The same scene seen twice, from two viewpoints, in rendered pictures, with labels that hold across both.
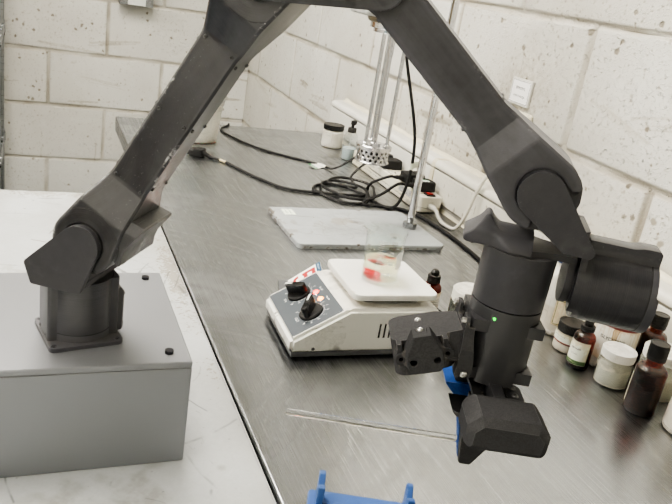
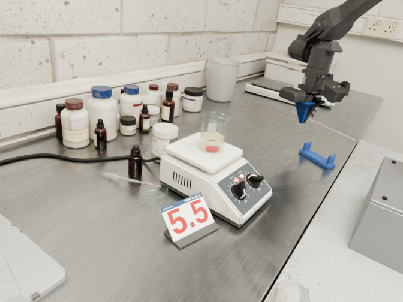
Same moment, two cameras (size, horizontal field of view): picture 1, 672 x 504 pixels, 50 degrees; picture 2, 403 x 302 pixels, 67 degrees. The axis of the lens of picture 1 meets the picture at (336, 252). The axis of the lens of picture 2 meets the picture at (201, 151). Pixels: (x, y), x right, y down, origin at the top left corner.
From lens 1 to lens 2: 1.28 m
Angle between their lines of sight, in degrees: 108
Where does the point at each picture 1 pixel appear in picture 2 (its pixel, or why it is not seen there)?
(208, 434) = (347, 198)
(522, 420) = not seen: hidden behind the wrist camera
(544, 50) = not seen: outside the picture
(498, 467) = (251, 142)
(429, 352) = (344, 85)
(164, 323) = (388, 172)
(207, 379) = (327, 216)
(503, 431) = not seen: hidden behind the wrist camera
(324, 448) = (304, 172)
